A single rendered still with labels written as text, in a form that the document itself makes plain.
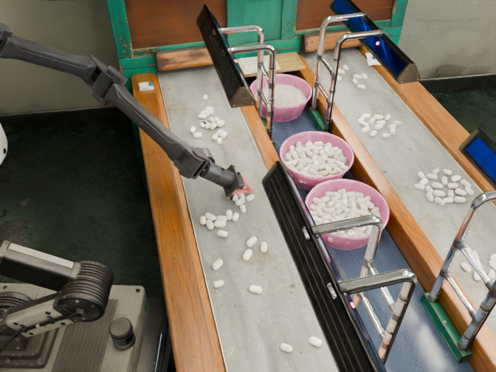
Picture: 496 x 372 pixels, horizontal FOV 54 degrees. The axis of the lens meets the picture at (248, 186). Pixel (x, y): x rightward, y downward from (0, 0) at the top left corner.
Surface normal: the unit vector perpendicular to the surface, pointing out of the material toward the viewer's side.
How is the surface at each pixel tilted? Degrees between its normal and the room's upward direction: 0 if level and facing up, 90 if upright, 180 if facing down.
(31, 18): 90
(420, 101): 0
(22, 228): 0
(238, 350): 0
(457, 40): 90
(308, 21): 90
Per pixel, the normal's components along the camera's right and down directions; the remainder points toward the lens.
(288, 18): 0.25, 0.66
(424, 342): 0.00, -0.73
